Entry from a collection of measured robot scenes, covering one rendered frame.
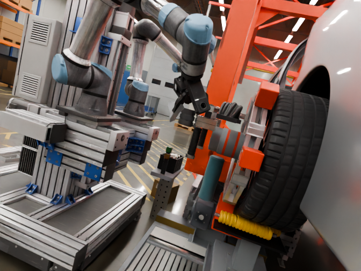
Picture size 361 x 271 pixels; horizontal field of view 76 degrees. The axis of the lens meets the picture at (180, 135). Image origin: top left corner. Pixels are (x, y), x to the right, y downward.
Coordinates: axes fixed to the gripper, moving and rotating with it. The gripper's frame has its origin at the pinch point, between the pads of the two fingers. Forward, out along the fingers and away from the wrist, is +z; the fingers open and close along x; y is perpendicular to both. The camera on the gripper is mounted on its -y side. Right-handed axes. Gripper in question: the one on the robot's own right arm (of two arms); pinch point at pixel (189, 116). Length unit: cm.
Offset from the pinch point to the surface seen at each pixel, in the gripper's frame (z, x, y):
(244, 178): 18.7, -14.8, -24.2
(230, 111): 7.7, -21.9, 1.4
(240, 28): 15, -77, 66
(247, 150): 4.1, -14.1, -19.7
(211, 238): 110, -16, -28
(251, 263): 65, -16, -52
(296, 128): -0.2, -34.2, -21.2
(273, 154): 5.3, -22.8, -24.6
